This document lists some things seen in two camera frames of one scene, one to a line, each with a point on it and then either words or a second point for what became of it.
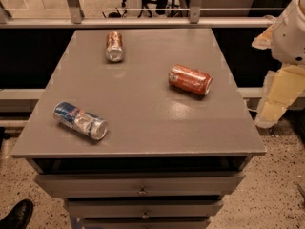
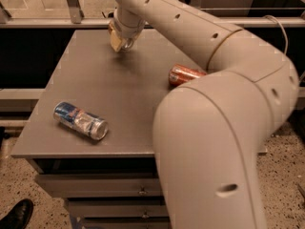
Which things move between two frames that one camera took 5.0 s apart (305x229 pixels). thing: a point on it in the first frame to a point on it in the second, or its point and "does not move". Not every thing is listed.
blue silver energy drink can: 68,114 does not move
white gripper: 290,37 to 128,31
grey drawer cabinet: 169,159 does not move
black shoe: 19,216 does not move
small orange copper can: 114,51 to 128,43
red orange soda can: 191,80 does not move
